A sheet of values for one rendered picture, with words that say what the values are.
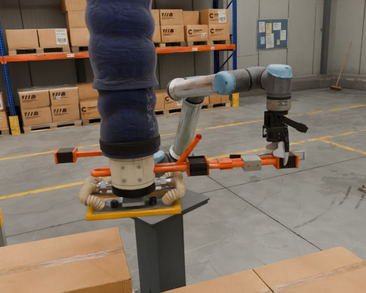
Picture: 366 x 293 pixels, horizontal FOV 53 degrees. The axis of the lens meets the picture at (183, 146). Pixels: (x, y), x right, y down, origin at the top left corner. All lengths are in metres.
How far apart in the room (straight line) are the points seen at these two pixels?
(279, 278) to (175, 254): 0.80
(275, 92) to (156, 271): 1.56
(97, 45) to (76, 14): 7.30
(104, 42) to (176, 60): 9.37
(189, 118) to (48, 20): 7.93
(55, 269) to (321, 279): 1.31
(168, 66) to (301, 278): 8.92
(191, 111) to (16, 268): 1.15
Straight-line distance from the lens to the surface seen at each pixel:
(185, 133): 2.18
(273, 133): 1.45
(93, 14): 1.28
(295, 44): 12.83
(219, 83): 1.44
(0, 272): 1.59
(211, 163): 1.46
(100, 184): 1.45
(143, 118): 1.29
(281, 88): 1.41
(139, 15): 1.26
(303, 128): 1.50
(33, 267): 1.57
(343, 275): 2.18
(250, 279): 2.06
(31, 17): 9.77
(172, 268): 2.61
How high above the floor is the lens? 1.75
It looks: 16 degrees down
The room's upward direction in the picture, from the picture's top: 3 degrees counter-clockwise
